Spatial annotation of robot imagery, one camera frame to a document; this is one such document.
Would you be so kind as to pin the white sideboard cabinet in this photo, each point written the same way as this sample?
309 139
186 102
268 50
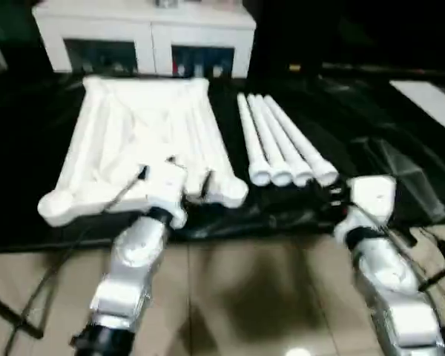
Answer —
148 37

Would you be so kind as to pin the white flat board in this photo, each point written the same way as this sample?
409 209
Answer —
430 104

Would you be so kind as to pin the white plastic table leg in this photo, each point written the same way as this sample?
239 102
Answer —
304 144
269 144
253 141
286 144

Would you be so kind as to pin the black shiny mat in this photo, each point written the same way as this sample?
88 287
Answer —
22 167

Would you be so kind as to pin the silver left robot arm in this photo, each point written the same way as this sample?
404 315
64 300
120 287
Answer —
133 259

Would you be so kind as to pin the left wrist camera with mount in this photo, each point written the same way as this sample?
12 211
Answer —
168 185

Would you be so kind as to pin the black slanted pole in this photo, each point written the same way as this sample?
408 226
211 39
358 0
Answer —
439 276

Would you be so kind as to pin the red bottle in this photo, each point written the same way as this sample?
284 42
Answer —
176 68

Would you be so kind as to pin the small beige label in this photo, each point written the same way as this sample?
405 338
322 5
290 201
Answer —
294 68

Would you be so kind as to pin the long black bar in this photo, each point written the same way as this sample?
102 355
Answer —
393 68

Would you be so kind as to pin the white plastic table top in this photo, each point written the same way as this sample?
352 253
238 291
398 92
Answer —
133 130

